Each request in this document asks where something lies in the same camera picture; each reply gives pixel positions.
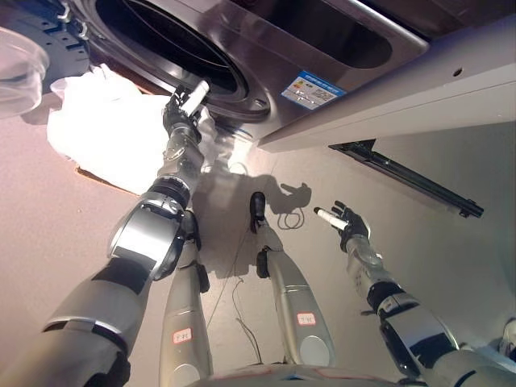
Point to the white appliance enclosure panel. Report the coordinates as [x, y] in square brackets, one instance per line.
[403, 101]

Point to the grey dryer with vent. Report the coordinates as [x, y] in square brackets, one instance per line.
[463, 12]

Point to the round glass washing machine door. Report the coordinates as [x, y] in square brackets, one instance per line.
[60, 40]

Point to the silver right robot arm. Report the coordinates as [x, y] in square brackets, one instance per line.
[415, 326]

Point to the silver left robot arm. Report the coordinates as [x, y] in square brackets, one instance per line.
[141, 238]

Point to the silver left robot leg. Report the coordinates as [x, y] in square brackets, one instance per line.
[185, 322]

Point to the white clothes pile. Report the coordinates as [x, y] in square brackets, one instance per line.
[109, 133]

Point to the grey front-load washing machine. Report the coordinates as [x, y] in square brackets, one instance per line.
[266, 52]

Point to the silver robot leg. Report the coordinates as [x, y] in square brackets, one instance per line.
[185, 322]
[298, 306]

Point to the energy label sticker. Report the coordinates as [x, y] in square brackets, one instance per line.
[314, 89]

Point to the silver right robot leg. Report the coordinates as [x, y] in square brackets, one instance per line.
[298, 306]

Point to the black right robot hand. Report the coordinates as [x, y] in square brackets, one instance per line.
[352, 227]

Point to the black metal gantry frame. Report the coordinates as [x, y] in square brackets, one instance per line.
[403, 173]

